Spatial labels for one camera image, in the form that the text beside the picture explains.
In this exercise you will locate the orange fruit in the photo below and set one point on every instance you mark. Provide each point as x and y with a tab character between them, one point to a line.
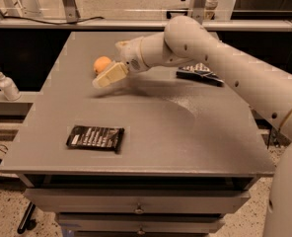
100	64

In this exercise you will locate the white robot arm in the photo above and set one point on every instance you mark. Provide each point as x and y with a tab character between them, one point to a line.
266	88

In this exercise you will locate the grey drawer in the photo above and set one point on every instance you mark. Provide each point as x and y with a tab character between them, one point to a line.
145	223
137	201

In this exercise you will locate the metal frame leg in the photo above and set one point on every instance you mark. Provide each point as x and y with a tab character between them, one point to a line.
196	9
71	11

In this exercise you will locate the upper grey drawer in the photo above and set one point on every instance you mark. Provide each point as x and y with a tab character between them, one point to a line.
137	201

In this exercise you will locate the black snack packet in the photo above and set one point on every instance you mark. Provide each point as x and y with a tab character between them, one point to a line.
95	138

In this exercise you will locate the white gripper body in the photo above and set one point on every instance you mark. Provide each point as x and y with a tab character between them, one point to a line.
131	55

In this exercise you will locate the grey drawer cabinet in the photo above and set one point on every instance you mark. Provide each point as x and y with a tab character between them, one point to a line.
178	134

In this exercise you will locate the white pump bottle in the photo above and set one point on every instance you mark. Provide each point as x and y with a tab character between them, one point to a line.
9	88

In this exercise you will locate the blue Kettle chips bag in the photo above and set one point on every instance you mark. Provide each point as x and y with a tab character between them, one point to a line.
199	72

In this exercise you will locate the black stand foot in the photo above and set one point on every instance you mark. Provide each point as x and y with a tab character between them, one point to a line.
26	218

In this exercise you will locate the lower grey drawer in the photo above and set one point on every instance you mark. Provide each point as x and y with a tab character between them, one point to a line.
145	223

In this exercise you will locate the metal frame leg left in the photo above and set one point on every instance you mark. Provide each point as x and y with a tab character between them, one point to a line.
71	11

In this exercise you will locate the metal frame leg right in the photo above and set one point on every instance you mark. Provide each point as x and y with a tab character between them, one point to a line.
196	9

